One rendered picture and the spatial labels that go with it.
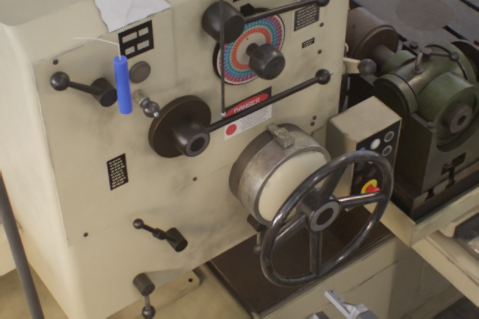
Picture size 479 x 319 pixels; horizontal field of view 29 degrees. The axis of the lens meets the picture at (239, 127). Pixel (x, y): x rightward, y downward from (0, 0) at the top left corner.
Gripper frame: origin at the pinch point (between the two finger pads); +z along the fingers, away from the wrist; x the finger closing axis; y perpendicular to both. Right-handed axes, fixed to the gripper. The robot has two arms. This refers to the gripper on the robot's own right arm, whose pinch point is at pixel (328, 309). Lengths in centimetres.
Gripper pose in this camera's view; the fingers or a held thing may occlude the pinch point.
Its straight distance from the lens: 213.0
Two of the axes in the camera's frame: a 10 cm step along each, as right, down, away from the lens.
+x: -3.3, 8.3, 4.5
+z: -5.9, -5.5, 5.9
